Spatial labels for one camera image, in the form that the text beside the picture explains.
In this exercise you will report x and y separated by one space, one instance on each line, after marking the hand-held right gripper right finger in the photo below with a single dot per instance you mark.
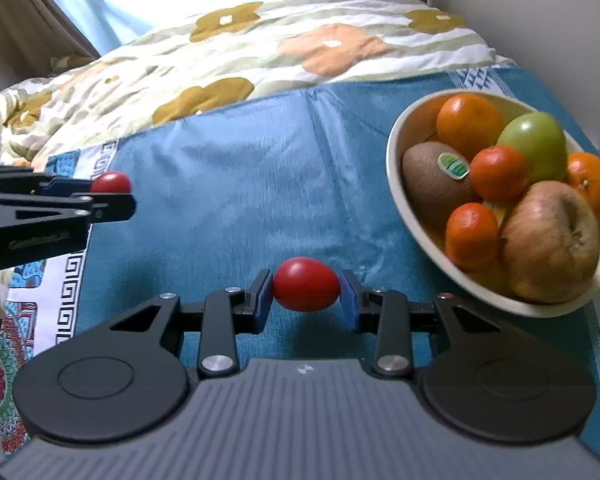
347 305

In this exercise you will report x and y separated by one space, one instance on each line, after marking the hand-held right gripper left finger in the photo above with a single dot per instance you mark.
266 305

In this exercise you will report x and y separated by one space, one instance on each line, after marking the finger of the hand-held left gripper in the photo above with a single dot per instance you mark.
115 207
65 186

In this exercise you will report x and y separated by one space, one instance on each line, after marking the red tomato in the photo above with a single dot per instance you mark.
305 285
111 181

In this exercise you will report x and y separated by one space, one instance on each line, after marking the cream and yellow bowl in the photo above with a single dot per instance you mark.
440 265

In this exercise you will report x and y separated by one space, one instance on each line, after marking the small tangerine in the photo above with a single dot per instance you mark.
497 172
472 237

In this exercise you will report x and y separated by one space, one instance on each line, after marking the kiwi with green sticker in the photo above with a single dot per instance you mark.
425 182

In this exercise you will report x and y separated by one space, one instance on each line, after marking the wrinkled brownish apple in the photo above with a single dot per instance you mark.
550 245

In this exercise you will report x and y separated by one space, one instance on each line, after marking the large orange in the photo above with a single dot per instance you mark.
470 125

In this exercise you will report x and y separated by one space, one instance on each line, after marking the green apple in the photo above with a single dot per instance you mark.
540 142

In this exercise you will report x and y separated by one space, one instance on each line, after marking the blue blanket with patterned border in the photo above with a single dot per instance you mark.
220 185

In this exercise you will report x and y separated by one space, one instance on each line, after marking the beige curtain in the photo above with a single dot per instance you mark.
25 15

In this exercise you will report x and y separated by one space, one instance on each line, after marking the floral quilt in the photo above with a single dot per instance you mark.
260 55

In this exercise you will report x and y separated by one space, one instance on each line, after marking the medium orange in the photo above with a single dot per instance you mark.
592 190

